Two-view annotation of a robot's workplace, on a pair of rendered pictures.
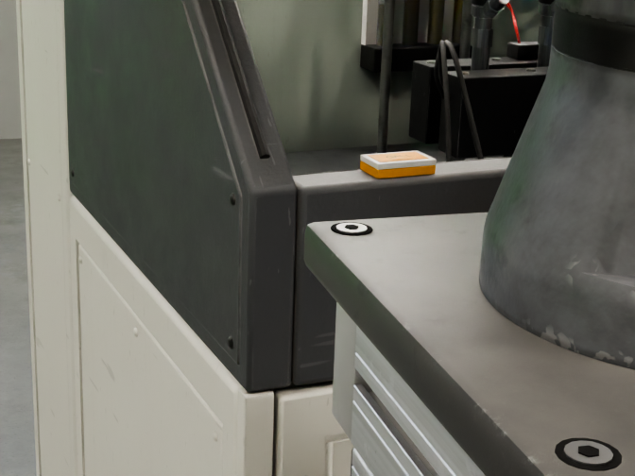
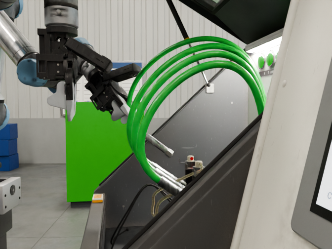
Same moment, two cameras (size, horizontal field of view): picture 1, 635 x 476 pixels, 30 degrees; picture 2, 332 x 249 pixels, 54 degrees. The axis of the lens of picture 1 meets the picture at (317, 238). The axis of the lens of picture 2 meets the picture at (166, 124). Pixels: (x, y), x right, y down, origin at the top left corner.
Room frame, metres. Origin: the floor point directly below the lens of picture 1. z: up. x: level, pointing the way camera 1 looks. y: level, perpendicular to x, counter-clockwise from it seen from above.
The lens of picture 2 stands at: (1.36, -0.96, 1.23)
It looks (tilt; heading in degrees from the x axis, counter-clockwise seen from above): 3 degrees down; 106
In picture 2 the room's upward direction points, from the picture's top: straight up
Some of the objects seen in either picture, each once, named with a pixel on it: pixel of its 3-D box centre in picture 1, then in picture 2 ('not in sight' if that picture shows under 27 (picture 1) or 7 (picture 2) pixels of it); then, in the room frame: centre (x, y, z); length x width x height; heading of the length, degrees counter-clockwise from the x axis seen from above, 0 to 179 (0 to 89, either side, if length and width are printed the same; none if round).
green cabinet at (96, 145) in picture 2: not in sight; (106, 150); (-0.66, 3.09, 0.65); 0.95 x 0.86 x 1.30; 26
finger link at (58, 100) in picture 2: not in sight; (60, 101); (0.92, -0.30, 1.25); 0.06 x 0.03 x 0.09; 25
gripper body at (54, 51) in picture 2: not in sight; (59, 55); (0.91, -0.29, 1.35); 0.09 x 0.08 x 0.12; 25
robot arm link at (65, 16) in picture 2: not in sight; (61, 20); (0.91, -0.29, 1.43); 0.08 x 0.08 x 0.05
